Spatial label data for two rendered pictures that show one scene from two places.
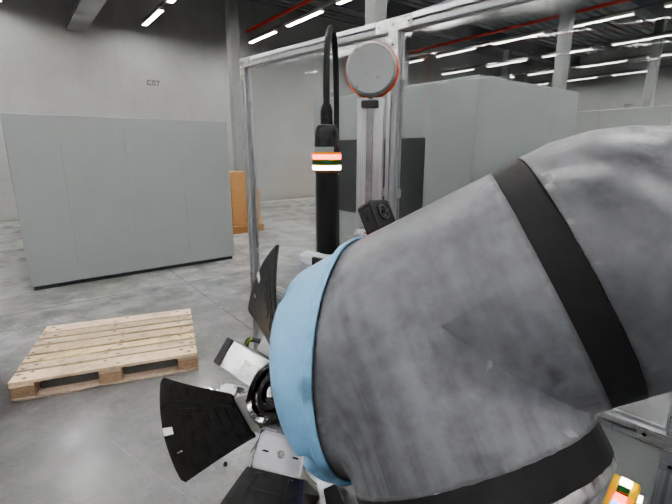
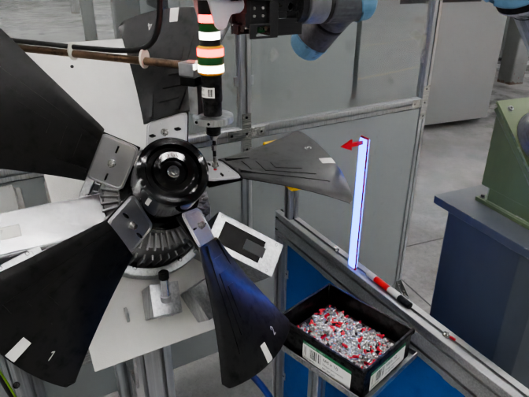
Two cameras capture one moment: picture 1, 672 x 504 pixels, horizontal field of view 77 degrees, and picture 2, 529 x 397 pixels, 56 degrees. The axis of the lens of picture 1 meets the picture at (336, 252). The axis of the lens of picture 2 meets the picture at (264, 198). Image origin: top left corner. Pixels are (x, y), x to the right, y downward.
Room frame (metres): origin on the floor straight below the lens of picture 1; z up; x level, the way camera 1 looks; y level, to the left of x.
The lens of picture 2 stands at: (0.34, 0.80, 1.54)
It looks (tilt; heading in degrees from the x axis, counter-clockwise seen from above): 26 degrees down; 285
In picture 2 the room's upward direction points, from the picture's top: straight up
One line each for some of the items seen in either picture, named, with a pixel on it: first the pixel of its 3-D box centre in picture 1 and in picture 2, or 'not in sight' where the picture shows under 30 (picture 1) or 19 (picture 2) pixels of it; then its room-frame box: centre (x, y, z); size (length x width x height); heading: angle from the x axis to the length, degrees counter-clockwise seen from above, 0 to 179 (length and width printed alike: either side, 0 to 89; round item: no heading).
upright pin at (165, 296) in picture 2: not in sight; (164, 286); (0.72, 0.12, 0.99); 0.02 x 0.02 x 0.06
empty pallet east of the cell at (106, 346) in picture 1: (117, 346); not in sight; (3.18, 1.80, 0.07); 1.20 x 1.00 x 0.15; 111
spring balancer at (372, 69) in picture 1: (371, 70); not in sight; (1.36, -0.11, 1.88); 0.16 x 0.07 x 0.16; 80
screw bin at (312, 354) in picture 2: not in sight; (343, 335); (0.39, 0.00, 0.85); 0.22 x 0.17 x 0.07; 150
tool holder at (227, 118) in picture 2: not in sight; (206, 92); (0.66, 0.01, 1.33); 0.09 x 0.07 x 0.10; 170
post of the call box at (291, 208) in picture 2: not in sight; (291, 198); (0.60, -0.45, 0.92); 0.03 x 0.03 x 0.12; 45
